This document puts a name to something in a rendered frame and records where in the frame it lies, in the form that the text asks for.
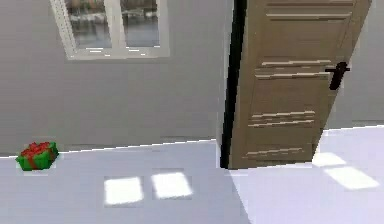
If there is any green gift box red ribbon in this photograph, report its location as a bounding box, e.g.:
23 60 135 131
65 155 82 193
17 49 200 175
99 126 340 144
15 141 60 172

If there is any black door handle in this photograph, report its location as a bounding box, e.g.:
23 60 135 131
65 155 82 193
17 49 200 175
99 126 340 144
324 61 351 91

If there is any brown panelled room door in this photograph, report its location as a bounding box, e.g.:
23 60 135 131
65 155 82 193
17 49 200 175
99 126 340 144
229 0 373 170

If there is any white framed window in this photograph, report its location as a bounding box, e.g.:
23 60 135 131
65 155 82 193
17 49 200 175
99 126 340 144
49 0 171 61

